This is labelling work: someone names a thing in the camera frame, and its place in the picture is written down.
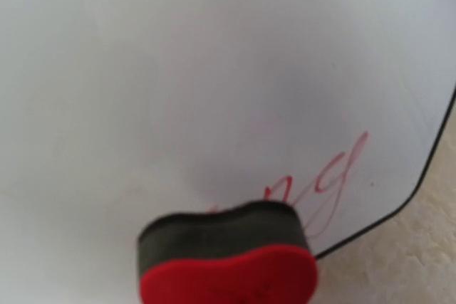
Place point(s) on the red black whiteboard eraser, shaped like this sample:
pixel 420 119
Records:
pixel 253 253

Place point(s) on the white whiteboard black frame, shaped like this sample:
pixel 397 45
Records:
pixel 115 112

